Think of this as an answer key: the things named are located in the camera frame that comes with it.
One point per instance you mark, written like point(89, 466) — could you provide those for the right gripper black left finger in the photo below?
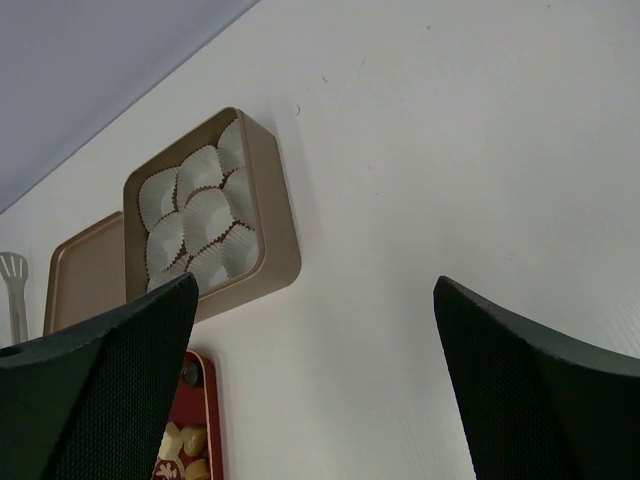
point(91, 401)

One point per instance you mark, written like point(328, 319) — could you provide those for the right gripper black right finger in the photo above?
point(536, 403)

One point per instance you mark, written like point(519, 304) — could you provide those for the metal serving tongs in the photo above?
point(14, 271)

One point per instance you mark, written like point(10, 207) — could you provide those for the white ridged chocolate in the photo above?
point(171, 443)

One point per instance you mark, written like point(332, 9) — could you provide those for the dark round chocolate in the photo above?
point(192, 374)

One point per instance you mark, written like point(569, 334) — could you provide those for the cream heart chocolate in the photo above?
point(195, 439)

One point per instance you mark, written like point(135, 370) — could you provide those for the red rectangular tray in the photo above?
point(196, 406)

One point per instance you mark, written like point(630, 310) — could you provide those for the gold tin lid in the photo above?
point(86, 275)

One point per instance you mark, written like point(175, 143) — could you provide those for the gold square tin box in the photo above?
point(214, 204)

